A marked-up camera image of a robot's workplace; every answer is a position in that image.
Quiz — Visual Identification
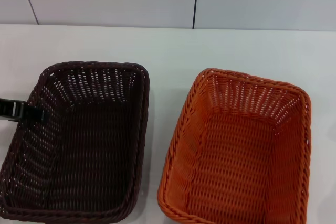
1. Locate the orange woven basket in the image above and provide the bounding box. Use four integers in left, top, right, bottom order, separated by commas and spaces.
156, 67, 313, 224

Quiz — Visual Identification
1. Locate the dark brown woven basket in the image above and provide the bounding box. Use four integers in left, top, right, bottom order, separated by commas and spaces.
0, 60, 151, 224

